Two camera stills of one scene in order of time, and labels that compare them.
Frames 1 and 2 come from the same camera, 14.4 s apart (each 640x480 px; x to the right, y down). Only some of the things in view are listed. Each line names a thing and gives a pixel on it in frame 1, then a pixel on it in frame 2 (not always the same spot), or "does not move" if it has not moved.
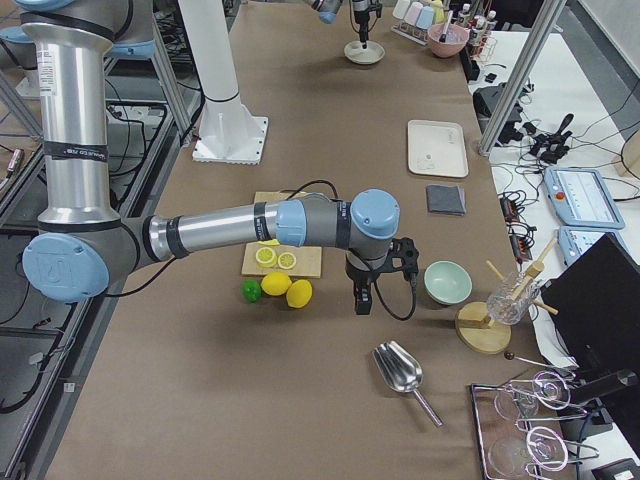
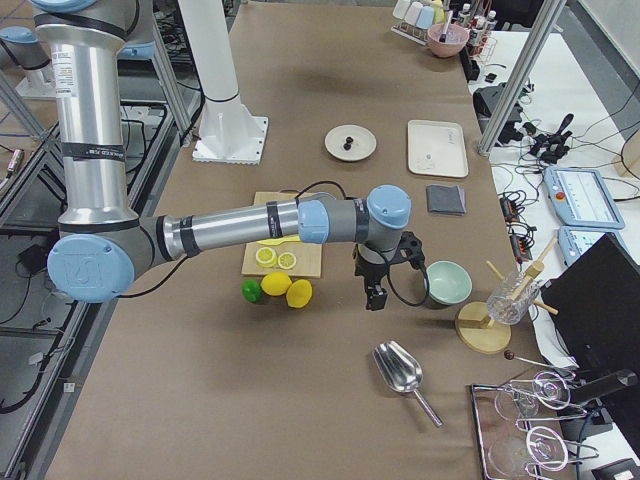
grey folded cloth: [448, 199] does not move
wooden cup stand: [474, 329] does not move
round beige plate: [355, 52] -> [363, 144]
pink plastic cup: [413, 13] does not move
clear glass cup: [513, 299] does not move
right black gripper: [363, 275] -> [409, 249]
